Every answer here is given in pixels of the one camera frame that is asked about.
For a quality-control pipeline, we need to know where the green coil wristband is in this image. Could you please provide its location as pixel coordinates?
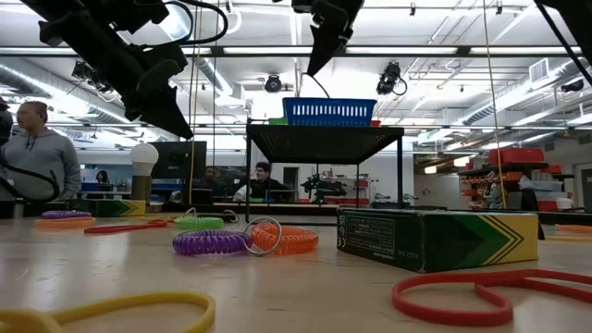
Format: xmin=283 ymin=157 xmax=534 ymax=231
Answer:
xmin=174 ymin=207 xmax=226 ymax=231

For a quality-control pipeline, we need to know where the red rubber band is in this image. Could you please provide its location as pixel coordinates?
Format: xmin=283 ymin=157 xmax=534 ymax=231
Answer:
xmin=83 ymin=218 xmax=168 ymax=235
xmin=391 ymin=269 xmax=592 ymax=327

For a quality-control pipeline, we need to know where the white ring light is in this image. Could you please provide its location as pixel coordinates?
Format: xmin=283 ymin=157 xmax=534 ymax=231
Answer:
xmin=219 ymin=8 xmax=242 ymax=36

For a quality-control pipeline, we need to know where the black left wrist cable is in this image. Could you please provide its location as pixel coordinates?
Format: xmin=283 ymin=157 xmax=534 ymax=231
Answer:
xmin=156 ymin=0 xmax=230 ymax=47

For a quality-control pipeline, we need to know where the green Crayola crayon box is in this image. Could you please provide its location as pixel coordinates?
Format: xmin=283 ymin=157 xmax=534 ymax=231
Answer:
xmin=64 ymin=198 xmax=147 ymax=218
xmin=336 ymin=207 xmax=540 ymax=274

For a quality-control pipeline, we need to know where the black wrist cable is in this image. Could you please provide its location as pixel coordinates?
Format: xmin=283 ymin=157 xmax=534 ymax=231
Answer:
xmin=156 ymin=0 xmax=230 ymax=47
xmin=298 ymin=71 xmax=334 ymax=101

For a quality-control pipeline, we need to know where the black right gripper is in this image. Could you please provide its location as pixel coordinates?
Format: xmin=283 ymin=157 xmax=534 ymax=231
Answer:
xmin=291 ymin=0 xmax=365 ymax=77

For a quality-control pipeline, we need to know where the black monitor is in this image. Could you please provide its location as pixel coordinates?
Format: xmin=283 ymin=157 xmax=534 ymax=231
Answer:
xmin=150 ymin=141 xmax=208 ymax=180

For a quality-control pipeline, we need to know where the hanging tan cord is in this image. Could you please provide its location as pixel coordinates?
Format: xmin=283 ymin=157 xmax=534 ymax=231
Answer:
xmin=482 ymin=0 xmax=509 ymax=209

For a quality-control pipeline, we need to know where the black coil wristband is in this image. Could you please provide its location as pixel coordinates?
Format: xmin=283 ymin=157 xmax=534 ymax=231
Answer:
xmin=198 ymin=209 xmax=241 ymax=224

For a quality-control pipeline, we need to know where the black background robot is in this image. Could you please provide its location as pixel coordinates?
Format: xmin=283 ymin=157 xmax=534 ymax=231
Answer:
xmin=300 ymin=171 xmax=348 ymax=204

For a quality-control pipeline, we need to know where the hanging yellow cord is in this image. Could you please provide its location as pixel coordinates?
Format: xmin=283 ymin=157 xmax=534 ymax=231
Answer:
xmin=187 ymin=0 xmax=201 ymax=205

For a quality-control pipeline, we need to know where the orange coil wristband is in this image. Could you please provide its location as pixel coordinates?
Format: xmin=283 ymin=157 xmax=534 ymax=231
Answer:
xmin=252 ymin=223 xmax=320 ymax=256

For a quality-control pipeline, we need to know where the storage shelf with red bins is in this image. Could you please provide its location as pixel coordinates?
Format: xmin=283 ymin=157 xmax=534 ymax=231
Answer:
xmin=457 ymin=146 xmax=577 ymax=212

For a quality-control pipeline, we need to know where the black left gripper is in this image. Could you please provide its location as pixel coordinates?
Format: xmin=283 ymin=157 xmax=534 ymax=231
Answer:
xmin=39 ymin=11 xmax=194 ymax=140

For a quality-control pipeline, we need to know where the yellow rubber band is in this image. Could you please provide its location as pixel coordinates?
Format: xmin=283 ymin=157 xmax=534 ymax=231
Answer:
xmin=0 ymin=290 xmax=216 ymax=333
xmin=544 ymin=234 xmax=592 ymax=243

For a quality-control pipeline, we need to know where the white bulb lamp wooden base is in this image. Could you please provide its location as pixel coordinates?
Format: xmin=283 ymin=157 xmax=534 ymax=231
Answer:
xmin=129 ymin=142 xmax=160 ymax=204

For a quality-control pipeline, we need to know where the black perforated metal shelf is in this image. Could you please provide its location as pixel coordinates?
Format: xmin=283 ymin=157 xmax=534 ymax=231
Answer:
xmin=244 ymin=122 xmax=406 ymax=228

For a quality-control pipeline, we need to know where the blue plastic basket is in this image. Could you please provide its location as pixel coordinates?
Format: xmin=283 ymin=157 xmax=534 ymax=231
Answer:
xmin=281 ymin=96 xmax=378 ymax=128

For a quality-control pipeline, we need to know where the purple coil wristband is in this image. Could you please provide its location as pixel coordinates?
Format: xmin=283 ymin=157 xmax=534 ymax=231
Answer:
xmin=171 ymin=216 xmax=283 ymax=257
xmin=40 ymin=210 xmax=93 ymax=221

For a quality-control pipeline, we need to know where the orange rubber band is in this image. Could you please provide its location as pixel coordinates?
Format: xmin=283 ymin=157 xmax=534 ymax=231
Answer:
xmin=553 ymin=223 xmax=592 ymax=235
xmin=33 ymin=216 xmax=97 ymax=230

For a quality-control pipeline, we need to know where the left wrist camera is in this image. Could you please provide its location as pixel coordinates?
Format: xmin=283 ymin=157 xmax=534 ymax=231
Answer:
xmin=138 ymin=59 xmax=179 ymax=93

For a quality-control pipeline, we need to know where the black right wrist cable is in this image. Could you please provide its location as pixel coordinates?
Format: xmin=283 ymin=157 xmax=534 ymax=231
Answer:
xmin=298 ymin=71 xmax=334 ymax=101

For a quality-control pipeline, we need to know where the black looped cable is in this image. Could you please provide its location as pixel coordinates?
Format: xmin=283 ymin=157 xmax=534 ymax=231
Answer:
xmin=0 ymin=164 xmax=61 ymax=204

